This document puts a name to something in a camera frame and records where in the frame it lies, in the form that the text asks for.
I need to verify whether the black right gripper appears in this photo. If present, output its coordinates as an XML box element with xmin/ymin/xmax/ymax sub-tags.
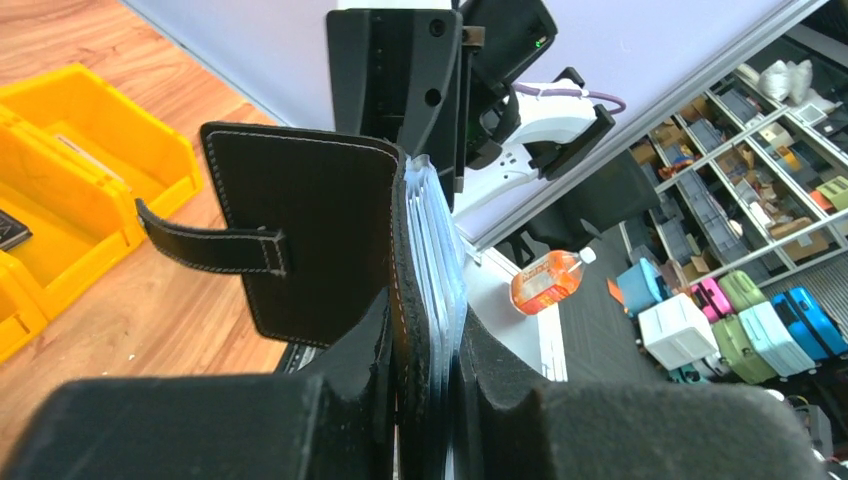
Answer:
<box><xmin>325</xmin><ymin>8</ymin><xmax>491</xmax><ymax>212</ymax></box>

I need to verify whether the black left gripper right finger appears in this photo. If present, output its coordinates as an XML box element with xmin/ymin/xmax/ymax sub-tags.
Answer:
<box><xmin>453</xmin><ymin>314</ymin><xmax>826</xmax><ymax>479</ymax></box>

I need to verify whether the white storage box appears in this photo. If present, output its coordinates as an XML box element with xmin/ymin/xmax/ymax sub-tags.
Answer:
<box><xmin>637</xmin><ymin>294</ymin><xmax>719</xmax><ymax>371</ymax></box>

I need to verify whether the black leather card holder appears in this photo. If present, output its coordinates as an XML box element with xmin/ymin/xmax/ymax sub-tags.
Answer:
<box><xmin>135</xmin><ymin>122</ymin><xmax>473</xmax><ymax>479</ymax></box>

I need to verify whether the storage shelf rack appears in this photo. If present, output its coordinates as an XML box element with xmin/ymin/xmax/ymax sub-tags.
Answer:
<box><xmin>621</xmin><ymin>29</ymin><xmax>847</xmax><ymax>286</ymax></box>

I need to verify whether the yellow bin middle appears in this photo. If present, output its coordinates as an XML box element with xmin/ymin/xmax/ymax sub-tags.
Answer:
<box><xmin>1</xmin><ymin>110</ymin><xmax>142</xmax><ymax>318</ymax></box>

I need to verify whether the orange drink bottle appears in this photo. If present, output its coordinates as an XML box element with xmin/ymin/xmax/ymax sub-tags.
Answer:
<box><xmin>510</xmin><ymin>247</ymin><xmax>597</xmax><ymax>315</ymax></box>

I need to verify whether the yellow bin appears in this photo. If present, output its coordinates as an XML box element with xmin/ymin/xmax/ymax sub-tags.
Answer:
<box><xmin>1</xmin><ymin>110</ymin><xmax>142</xmax><ymax>318</ymax></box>
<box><xmin>1</xmin><ymin>64</ymin><xmax>203</xmax><ymax>217</ymax></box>
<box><xmin>0</xmin><ymin>267</ymin><xmax>48</xmax><ymax>363</ymax></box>

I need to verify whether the yellow bin left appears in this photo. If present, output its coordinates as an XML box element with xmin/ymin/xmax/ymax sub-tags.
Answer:
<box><xmin>0</xmin><ymin>267</ymin><xmax>48</xmax><ymax>363</ymax></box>

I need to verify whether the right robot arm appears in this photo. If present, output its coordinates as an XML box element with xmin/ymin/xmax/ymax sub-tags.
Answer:
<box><xmin>325</xmin><ymin>1</ymin><xmax>625</xmax><ymax>215</ymax></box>

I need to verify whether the pink suitcase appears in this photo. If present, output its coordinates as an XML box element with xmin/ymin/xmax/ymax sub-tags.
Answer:
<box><xmin>691</xmin><ymin>278</ymin><xmax>735</xmax><ymax>324</ymax></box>

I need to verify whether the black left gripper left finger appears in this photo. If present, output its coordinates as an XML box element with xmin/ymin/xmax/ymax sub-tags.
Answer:
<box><xmin>1</xmin><ymin>292</ymin><xmax>393</xmax><ymax>479</ymax></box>

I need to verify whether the light blue suitcase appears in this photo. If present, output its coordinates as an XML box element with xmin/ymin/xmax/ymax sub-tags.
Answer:
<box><xmin>738</xmin><ymin>302</ymin><xmax>816</xmax><ymax>379</ymax></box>

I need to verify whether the yellow bin right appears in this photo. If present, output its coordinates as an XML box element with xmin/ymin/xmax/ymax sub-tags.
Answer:
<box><xmin>1</xmin><ymin>64</ymin><xmax>203</xmax><ymax>217</ymax></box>

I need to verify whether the green suitcase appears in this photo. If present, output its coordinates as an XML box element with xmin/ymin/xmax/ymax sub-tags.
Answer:
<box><xmin>712</xmin><ymin>270</ymin><xmax>777</xmax><ymax>385</ymax></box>

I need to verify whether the black VIP card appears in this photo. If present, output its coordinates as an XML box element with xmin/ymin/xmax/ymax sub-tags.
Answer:
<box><xmin>0</xmin><ymin>210</ymin><xmax>32</xmax><ymax>251</ymax></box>

